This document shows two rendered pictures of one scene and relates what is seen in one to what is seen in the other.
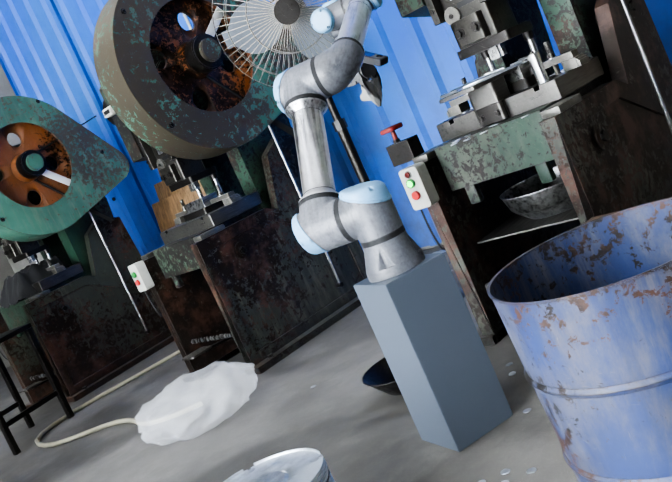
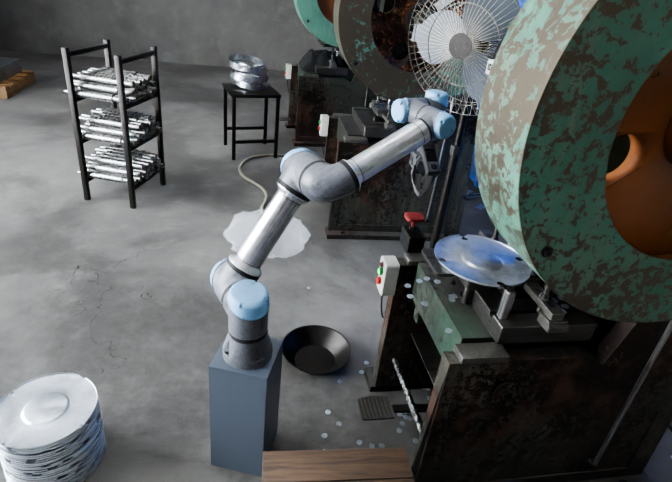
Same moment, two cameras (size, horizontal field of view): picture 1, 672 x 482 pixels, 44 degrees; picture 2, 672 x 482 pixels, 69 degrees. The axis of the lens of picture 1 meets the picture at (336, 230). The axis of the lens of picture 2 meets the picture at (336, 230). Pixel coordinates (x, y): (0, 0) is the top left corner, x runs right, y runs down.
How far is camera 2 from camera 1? 1.61 m
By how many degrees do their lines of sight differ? 36
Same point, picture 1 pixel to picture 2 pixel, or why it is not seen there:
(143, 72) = (358, 12)
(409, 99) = not seen: hidden behind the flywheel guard
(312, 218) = (219, 277)
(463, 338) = (250, 425)
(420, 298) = (231, 388)
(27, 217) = (324, 27)
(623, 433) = not seen: outside the picture
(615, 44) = (628, 328)
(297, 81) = (291, 170)
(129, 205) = not seen: hidden behind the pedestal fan
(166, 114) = (356, 53)
